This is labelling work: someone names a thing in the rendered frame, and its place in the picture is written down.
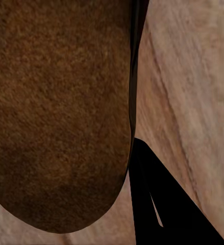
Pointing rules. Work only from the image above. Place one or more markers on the sandal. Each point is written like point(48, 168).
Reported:
point(68, 93)

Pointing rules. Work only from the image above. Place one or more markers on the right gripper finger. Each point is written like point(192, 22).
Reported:
point(183, 222)

